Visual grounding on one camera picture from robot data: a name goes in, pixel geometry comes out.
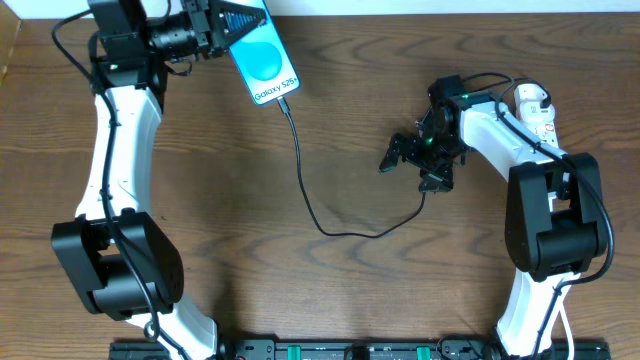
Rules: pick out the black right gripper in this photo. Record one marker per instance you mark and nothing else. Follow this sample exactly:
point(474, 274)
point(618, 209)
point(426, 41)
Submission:
point(417, 156)

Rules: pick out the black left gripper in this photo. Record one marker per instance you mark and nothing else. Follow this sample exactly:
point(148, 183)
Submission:
point(201, 28)

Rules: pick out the blue Galaxy smartphone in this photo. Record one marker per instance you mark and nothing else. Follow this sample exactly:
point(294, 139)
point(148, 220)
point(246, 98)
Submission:
point(262, 60)

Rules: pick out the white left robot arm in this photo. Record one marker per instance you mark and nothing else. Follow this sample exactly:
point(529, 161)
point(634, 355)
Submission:
point(115, 255)

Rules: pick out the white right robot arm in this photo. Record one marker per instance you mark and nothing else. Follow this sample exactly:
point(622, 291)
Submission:
point(557, 231)

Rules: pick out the white power strip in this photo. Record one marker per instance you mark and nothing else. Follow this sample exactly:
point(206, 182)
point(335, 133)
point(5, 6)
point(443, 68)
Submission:
point(546, 132)

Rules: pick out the brown wooden side panel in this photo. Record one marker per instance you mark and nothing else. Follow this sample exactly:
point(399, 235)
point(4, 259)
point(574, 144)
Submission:
point(10, 25)

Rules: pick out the white USB wall charger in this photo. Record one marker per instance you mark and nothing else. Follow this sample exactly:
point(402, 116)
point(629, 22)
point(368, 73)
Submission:
point(530, 111)

